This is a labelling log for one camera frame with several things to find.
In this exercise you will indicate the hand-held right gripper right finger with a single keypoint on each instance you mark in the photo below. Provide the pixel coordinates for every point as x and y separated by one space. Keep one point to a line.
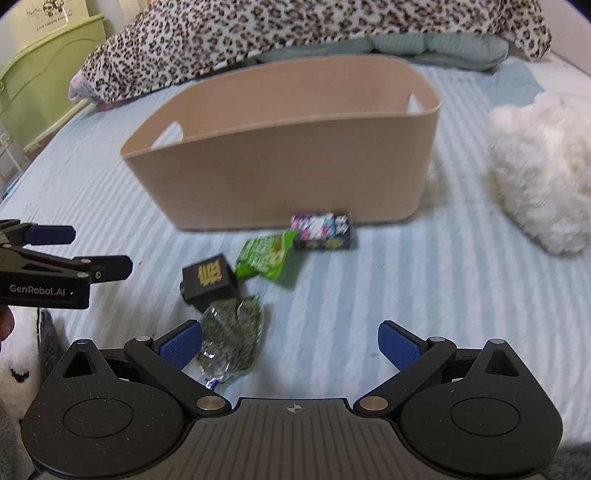
398 344

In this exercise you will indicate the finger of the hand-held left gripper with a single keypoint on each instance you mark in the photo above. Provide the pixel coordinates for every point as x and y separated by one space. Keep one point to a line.
51 234
108 267

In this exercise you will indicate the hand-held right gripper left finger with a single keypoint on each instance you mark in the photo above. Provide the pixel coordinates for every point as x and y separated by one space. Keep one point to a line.
182 345

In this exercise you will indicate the clear packet of green snack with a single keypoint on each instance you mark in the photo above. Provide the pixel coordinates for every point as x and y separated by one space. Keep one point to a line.
235 332

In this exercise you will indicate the person's left hand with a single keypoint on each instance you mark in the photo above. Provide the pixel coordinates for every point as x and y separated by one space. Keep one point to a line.
4 323

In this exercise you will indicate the grey fuzzy cloth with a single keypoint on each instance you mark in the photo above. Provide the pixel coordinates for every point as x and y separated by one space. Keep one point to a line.
48 325

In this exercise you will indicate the striped light blue bed sheet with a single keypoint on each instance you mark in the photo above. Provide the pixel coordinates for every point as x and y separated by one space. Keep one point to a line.
415 286

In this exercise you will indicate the black box with gold print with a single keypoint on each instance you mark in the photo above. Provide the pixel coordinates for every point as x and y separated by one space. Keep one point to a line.
210 277

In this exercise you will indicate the white and black plush toy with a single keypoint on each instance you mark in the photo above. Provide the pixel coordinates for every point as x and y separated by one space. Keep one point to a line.
18 369

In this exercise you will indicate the colourful printed small box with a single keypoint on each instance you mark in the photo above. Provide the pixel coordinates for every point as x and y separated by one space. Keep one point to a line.
323 230

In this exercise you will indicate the green bed headboard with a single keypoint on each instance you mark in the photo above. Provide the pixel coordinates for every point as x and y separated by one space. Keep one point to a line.
37 69

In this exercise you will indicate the beige plastic storage basket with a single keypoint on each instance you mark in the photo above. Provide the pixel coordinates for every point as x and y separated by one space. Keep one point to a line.
277 175

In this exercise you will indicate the white fluffy cushion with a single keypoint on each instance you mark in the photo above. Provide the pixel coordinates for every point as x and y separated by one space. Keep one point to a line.
545 175

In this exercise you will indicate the leopard print blanket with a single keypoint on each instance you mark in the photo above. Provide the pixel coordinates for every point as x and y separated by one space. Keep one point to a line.
231 27

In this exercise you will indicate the teal quilted pillow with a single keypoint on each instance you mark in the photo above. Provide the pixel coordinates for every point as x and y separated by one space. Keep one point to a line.
438 46

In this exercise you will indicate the wooden bed rail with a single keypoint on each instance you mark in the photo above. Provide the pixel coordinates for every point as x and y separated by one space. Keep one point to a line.
55 127

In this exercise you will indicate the wall poster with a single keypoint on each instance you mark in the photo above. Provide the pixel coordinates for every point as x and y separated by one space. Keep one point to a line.
46 18

